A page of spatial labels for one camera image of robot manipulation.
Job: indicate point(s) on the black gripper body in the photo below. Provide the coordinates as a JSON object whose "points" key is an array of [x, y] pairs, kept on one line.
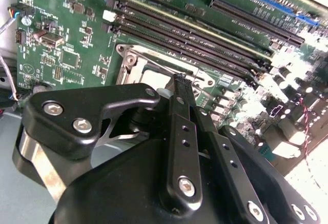
{"points": [[115, 195]]}

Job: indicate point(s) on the metal CPU socket cover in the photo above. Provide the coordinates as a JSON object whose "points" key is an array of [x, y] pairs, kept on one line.
{"points": [[135, 74]]}

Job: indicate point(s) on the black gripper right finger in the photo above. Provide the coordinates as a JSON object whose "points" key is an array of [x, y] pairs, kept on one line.
{"points": [[230, 157]]}

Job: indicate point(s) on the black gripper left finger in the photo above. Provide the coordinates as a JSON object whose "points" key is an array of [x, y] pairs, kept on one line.
{"points": [[77, 101]]}

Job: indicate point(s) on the thin CPU locking lever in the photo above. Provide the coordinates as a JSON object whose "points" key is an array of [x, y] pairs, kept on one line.
{"points": [[159, 66]]}

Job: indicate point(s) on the silver CPU chip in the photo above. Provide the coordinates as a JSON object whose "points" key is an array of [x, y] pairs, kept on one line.
{"points": [[156, 76]]}

